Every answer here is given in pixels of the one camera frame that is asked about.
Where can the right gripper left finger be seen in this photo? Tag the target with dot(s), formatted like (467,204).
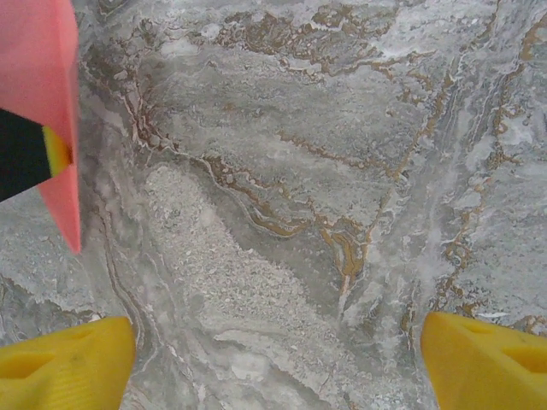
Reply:
(64,371)

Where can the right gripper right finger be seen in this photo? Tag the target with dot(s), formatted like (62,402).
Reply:
(483,371)

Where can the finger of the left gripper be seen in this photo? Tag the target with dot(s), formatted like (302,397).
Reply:
(25,154)

